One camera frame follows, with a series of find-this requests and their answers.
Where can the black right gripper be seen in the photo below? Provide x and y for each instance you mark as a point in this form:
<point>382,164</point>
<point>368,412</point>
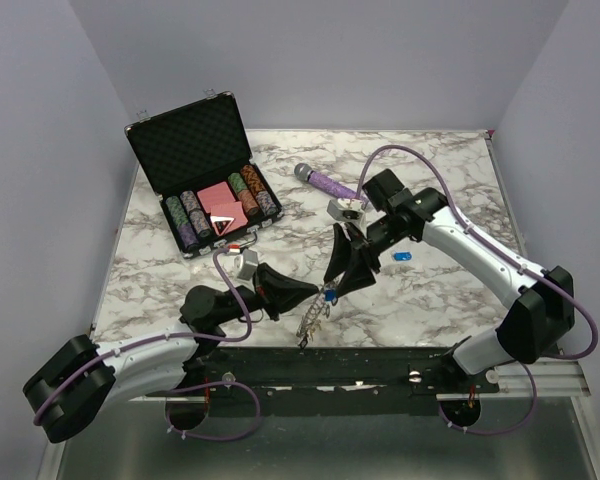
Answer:
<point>343,251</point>

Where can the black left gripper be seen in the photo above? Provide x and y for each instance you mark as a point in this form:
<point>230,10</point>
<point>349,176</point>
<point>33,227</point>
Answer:
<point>279,292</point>

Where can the round metal key ring disc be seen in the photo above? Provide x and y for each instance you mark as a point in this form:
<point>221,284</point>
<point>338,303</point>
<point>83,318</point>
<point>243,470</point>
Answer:
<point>317,311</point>

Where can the blue key tag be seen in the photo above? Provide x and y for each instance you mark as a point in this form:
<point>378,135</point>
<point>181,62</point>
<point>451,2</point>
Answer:
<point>401,256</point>
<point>330,296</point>

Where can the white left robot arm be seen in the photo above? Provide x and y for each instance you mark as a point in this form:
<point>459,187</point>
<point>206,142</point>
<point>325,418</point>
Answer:
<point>69,390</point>

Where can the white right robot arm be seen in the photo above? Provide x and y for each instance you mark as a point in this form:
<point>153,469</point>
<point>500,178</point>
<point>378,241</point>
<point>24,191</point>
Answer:
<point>538,301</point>

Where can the blue key tag on disc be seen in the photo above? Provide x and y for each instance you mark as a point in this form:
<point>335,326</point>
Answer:
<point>330,296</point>

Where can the purple glitter microphone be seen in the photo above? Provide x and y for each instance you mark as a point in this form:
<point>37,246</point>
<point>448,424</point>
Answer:
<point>324,183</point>

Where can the all in triangle button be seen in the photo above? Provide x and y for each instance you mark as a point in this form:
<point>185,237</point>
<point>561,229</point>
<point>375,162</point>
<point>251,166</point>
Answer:
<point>221,224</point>

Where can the red playing card deck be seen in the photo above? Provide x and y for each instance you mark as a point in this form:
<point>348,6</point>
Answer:
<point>219,200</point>

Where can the black poker chip case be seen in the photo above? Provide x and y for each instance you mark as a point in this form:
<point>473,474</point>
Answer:
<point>193,147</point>

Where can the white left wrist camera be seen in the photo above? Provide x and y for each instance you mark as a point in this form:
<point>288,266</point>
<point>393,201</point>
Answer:
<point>245,262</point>

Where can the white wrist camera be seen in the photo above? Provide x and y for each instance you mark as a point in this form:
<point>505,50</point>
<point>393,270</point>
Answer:
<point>245,262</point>
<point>346,210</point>

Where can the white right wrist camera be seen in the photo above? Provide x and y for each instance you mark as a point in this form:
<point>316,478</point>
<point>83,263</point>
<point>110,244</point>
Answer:
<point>346,210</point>

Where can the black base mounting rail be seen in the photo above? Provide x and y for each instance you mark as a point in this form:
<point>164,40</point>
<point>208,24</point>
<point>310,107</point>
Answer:
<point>295,382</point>

